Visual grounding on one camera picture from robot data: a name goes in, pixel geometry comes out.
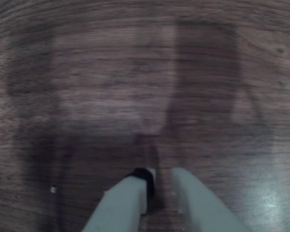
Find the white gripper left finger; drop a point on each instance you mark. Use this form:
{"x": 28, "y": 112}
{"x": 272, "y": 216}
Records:
{"x": 122, "y": 205}

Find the small white crumb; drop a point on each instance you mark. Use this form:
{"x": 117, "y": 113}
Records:
{"x": 53, "y": 189}

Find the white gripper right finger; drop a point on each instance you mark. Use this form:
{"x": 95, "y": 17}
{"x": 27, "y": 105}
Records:
{"x": 198, "y": 207}

